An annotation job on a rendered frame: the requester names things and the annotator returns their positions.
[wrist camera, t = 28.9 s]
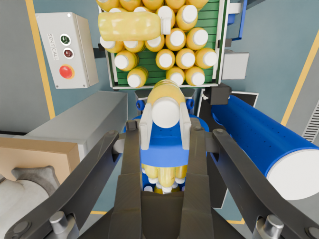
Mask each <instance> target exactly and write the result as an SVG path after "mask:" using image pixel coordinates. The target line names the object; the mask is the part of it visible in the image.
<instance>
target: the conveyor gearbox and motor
mask: <svg viewBox="0 0 319 239"><path fill-rule="evenodd" d="M249 56H250V55H249V53H248V52H234V51H232V50H229V49H226V50H224V57H223V66H222V74H221V80H242V79H245V77H246V70H247V64H248V58H249Z"/></svg>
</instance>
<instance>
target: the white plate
mask: <svg viewBox="0 0 319 239"><path fill-rule="evenodd" d="M266 178H267V179H268V181H269V182H270V183H271V184H272V185H273V187H274V188H275V189H276V190H277V191H278V192H279V194H280V195H281V196H282V197H283V198H284V199H285V200H298V199H303V198H307V197H309V196H312V195H314V194H316V193H318V192H319V150H317V149H303V150H298V151H295V152H292V153H289V154H287V155H285V156H284V157H282V158H281V159H279V160H278V161H277V162H276V163H275V164H274V165H273V166H272V167H271V168H270V170H269V172H268V174H267V177H266Z"/></svg>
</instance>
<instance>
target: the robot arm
mask: <svg viewBox="0 0 319 239"><path fill-rule="evenodd" d="M151 112H152V106H151V103H147V104H146V105H145V108H144V111H143V114H142V117H141V119H134V120H128V121H126V122H125V126H126V132H125V133H121V134H119V132H118V131H116V130H110V131H108V132H106V133H105V134H104V135H103V136H102V138H101V139H100V140H99V141H98V142H97V143H96V145H95V146H94V147H93V148H92V149H91V150H90V152H89V153H88V154H87V155H86V156H85V157H84V159H83V160H82V161H81V162H80V163H79V164H78V166H77V167H76V168H75V169H74V170H73V171H72V172H71V174H70V175H69V176H68V177H67V178H66V179H65V180H64V181H63V182H62V184H61V185H60V183H59V181H58V179H57V176H56V174H55V169H54V167H53V166H51V165H48V166H45V167H35V168H17V167H15V168H14V169H12V170H11V173H12V175H13V176H14V177H15V178H16V181H12V180H9V179H6V178H5V177H4V176H3V175H2V174H1V173H0V239H246V238H245V237H244V236H243V235H242V234H241V233H239V232H238V231H237V230H236V229H235V228H234V227H233V226H232V225H231V224H230V223H229V222H227V221H226V220H225V219H224V218H223V217H222V216H221V215H220V214H219V213H218V212H217V211H216V210H214V209H213V208H212V207H211V202H210V188H209V176H208V175H207V163H206V151H207V152H210V155H211V157H212V159H213V161H214V163H215V165H216V166H217V168H218V171H219V173H220V174H221V176H222V178H223V180H224V182H225V184H226V186H227V188H228V190H229V192H230V194H231V196H232V198H233V200H234V202H235V204H236V206H237V208H238V210H239V212H240V214H241V216H242V218H243V219H244V221H245V223H246V225H247V227H248V228H249V230H250V231H251V233H252V234H253V235H252V239H319V225H318V224H317V223H316V222H314V221H313V220H312V219H311V218H309V217H308V216H307V215H305V214H304V213H303V212H301V211H300V210H299V209H297V208H296V207H295V206H293V205H292V204H291V203H290V202H288V201H287V200H285V199H284V198H283V197H282V196H281V195H280V194H279V192H278V191H277V190H276V189H275V188H274V187H273V185H272V184H271V183H270V182H269V181H268V179H267V178H266V177H265V176H264V175H263V174H262V172H261V171H260V170H259V169H258V168H257V167H256V165H255V164H254V163H253V162H252V161H251V159H250V158H249V157H248V156H247V155H246V154H245V152H244V151H243V150H242V149H241V148H240V147H239V146H238V144H237V143H236V142H235V141H234V140H233V139H232V137H231V136H230V135H229V134H228V133H227V132H226V131H225V130H223V129H214V130H213V132H207V131H205V129H204V128H203V127H202V126H201V124H200V122H199V119H198V118H190V117H189V114H188V110H187V107H186V103H185V102H181V103H180V118H179V122H180V131H181V139H182V146H183V149H184V150H189V155H188V167H187V172H186V180H185V189H184V191H176V192H172V193H166V194H160V193H155V192H151V191H143V187H142V167H141V149H142V150H147V149H149V142H150V134H151V128H152V115H151ZM122 153H123V157H122V167H121V175H118V181H117V187H116V195H115V201H114V207H112V208H111V209H110V210H109V211H108V212H107V213H106V214H105V215H104V216H102V217H101V218H100V219H99V220H98V221H97V222H96V223H94V224H93V225H92V226H91V227H90V228H89V229H87V230H86V231H85V232H84V233H83V234H82V235H81V236H79V231H80V229H81V228H82V227H83V225H84V224H85V222H86V220H87V219H88V217H89V215H90V213H91V211H92V209H93V207H94V206H95V204H96V202H97V200H98V198H99V196H100V194H101V192H102V191H103V189H104V187H105V185H106V183H107V181H108V179H109V178H110V176H111V174H112V172H113V170H114V168H115V166H116V165H117V163H118V161H119V159H120V157H121V155H122ZM78 236H79V237H78Z"/></svg>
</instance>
